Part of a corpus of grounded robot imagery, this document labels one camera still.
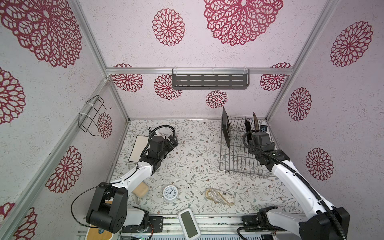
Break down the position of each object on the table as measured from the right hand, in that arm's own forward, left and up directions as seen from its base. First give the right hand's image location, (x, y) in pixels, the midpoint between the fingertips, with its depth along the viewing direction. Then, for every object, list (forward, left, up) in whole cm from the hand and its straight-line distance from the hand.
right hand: (261, 142), depth 79 cm
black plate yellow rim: (+22, -5, -8) cm, 24 cm away
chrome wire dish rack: (+2, +8, -21) cm, 23 cm away
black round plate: (+14, +3, -5) cm, 15 cm away
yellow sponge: (-22, +64, -17) cm, 70 cm away
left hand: (+3, +48, -6) cm, 49 cm away
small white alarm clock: (-23, +48, -17) cm, 56 cm away
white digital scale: (-37, +37, -17) cm, 55 cm away
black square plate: (+14, +16, -4) cm, 22 cm away
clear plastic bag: (-23, +22, -19) cm, 37 cm away
